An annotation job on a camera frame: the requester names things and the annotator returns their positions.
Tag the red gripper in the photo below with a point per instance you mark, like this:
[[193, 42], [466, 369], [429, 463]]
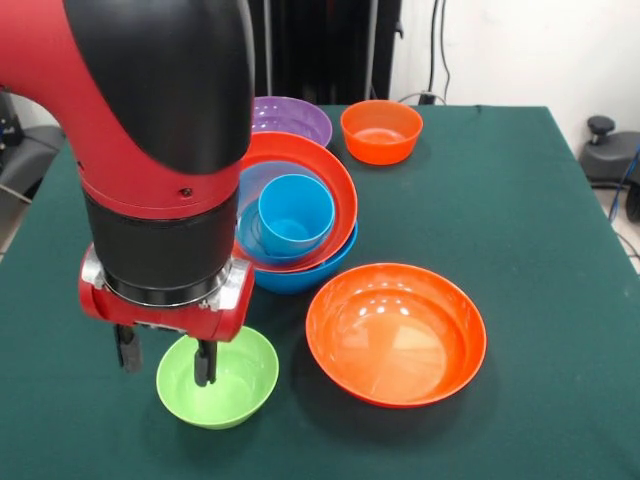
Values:
[[165, 320]]

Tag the green bowl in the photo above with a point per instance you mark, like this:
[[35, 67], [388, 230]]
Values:
[[235, 395]]

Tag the small blue bowl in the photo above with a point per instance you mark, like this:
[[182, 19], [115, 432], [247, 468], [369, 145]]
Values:
[[250, 235]]

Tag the blue cup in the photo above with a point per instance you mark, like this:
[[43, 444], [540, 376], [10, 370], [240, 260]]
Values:
[[295, 210]]

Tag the large orange bowl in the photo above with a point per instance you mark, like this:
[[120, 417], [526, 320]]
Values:
[[345, 200], [395, 340]]

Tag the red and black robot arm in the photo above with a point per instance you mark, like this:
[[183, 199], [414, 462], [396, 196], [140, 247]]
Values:
[[150, 125]]

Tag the large blue bowl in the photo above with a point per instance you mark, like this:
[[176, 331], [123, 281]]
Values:
[[295, 282]]

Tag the purple bowl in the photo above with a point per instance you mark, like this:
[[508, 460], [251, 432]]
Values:
[[295, 117]]

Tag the small orange bowl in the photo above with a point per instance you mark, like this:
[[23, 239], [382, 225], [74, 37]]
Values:
[[377, 140]]

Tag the dark green tablecloth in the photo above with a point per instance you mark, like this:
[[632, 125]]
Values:
[[500, 400]]

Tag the grey pedestal foot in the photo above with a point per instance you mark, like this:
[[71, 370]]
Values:
[[607, 155], [25, 155]]

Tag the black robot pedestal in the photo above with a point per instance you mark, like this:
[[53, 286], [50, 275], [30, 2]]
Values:
[[325, 50]]

